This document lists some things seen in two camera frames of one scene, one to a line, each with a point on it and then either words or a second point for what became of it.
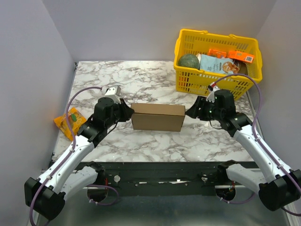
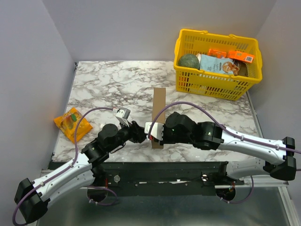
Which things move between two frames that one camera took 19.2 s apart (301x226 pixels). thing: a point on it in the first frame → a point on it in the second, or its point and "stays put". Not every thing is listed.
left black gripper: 127,111 → 137,133
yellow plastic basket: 197,42 stays put
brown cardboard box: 157,117 → 159,95
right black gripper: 200,108 → 164,135
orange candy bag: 77,120 stays put
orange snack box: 217,53 stays put
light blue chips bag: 222,65 stays put
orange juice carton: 241,56 stays put
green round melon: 188,60 stays put
